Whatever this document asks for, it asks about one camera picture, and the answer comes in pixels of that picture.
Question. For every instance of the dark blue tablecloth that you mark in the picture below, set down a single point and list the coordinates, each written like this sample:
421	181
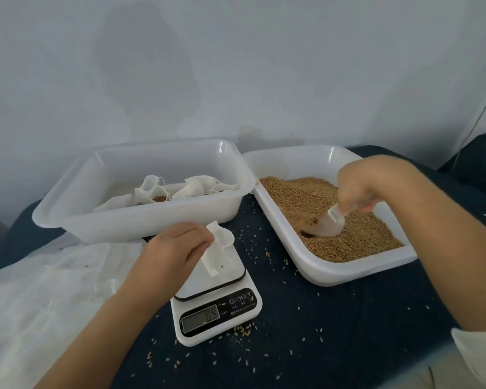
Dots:
348	328

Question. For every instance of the white digital kitchen scale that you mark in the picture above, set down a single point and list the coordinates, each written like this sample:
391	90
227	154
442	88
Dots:
219	316

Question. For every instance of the person's right forearm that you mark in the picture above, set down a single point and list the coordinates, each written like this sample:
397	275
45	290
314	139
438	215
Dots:
453	247

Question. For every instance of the white tray of grain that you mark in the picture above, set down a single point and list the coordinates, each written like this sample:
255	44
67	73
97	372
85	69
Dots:
291	239

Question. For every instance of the white sleeve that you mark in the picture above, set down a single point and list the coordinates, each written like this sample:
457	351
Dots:
482	356

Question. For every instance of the brown grain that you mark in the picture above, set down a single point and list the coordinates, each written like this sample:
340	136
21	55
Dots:
308	198

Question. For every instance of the white plastic tub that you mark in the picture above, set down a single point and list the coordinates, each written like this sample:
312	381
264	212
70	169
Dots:
129	224

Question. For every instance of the white mesh bag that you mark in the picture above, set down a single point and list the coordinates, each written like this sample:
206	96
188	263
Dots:
219	251

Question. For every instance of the person's right hand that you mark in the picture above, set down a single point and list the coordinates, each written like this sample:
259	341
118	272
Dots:
371	180

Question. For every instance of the person's left hand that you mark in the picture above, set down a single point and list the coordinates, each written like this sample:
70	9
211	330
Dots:
166	263

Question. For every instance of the pile of white bags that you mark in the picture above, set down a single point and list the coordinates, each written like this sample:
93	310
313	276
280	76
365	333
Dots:
40	312

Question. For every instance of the person's left forearm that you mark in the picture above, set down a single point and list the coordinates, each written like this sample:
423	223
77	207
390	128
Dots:
93	348

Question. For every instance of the dark blue covered furniture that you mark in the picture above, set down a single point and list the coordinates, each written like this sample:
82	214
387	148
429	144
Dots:
482	162

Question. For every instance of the clear plastic scoop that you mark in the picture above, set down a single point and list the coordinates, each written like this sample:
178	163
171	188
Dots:
328	222

